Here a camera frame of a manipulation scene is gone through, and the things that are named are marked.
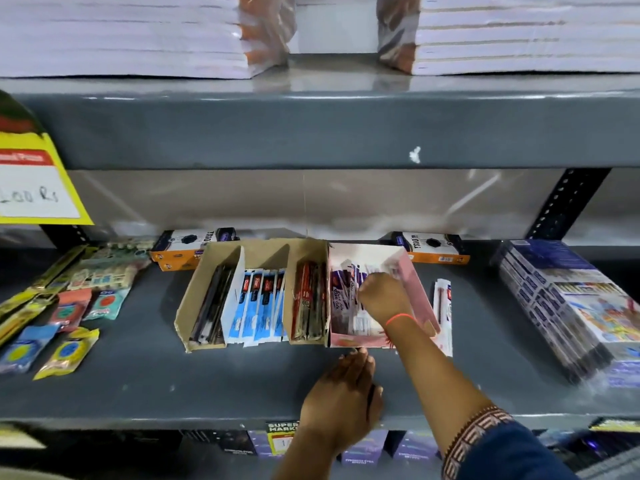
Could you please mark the stack of white notebooks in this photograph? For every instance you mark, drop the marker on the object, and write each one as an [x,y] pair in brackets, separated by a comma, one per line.
[125,34]
[520,34]

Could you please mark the bunch of purple pen packets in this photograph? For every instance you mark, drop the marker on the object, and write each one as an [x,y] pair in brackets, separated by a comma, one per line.
[345,299]

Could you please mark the white pen packet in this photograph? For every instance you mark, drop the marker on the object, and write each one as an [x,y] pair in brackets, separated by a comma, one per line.
[444,314]

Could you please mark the brown cardboard divider box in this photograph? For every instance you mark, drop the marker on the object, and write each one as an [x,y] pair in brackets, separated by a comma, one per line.
[200,289]

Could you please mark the yellow price sign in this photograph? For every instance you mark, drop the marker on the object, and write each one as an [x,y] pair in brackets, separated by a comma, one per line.
[35,184]

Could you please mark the purple box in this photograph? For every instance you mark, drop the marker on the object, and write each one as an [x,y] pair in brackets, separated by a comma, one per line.
[257,443]
[367,447]
[417,444]

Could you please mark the person's right forearm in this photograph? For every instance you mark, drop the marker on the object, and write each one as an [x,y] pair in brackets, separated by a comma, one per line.
[435,374]

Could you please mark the black perforated shelf upright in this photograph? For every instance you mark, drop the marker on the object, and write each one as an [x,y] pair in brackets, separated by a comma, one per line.
[67,235]
[567,204]

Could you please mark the person's right hand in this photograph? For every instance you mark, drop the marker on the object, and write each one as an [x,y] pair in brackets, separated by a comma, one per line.
[387,297]

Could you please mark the person's left hand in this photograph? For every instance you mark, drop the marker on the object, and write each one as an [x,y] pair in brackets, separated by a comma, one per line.
[340,399]

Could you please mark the person's left forearm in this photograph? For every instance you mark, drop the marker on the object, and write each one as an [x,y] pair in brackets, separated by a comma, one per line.
[305,459]

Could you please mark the grey metal shelf board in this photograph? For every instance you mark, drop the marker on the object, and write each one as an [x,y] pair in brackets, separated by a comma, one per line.
[200,384]
[320,129]

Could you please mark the orange sharpener packet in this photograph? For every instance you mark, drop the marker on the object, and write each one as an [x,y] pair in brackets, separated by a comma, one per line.
[70,310]

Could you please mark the yellow black shelf label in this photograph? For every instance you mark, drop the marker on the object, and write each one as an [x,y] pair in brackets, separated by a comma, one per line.
[280,437]

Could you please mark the blue sharpener packet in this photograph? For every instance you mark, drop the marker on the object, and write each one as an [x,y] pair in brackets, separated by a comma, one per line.
[25,348]

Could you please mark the blue sleeve with patterned cuff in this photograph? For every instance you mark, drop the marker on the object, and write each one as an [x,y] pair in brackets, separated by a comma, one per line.
[500,449]

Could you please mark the bunch of black pens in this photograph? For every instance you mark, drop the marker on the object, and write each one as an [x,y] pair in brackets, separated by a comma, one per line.
[212,307]

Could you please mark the bunch of red pen packets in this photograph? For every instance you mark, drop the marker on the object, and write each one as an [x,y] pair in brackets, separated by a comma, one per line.
[309,302]

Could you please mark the pink cardboard box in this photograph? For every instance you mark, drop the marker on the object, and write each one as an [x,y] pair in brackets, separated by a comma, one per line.
[422,299]

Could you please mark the yellow pencil packet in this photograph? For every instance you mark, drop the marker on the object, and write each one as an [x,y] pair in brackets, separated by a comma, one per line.
[20,319]
[57,269]

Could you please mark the orange black cardboard box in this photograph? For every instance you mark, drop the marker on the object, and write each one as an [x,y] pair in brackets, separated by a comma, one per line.
[182,249]
[432,247]

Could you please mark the yellow sharpener packet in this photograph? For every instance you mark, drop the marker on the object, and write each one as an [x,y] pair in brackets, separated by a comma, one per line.
[67,352]

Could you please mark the row of blue white pen packets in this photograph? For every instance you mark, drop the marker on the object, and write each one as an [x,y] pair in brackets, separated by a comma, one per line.
[255,309]

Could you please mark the person's right fingers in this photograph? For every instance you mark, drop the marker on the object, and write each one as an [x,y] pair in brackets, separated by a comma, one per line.
[365,294]

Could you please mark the person's left thumb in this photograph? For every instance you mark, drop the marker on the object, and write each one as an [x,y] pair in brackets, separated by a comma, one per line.
[377,403]

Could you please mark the stack of colour pencil boxes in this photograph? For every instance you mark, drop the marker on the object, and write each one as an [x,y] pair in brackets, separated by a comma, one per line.
[570,304]

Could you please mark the green cream eraser packet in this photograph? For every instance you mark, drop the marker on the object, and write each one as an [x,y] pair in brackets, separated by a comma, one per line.
[107,272]

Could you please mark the teal sharpener packet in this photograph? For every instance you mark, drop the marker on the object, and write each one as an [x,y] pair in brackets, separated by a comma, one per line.
[106,303]

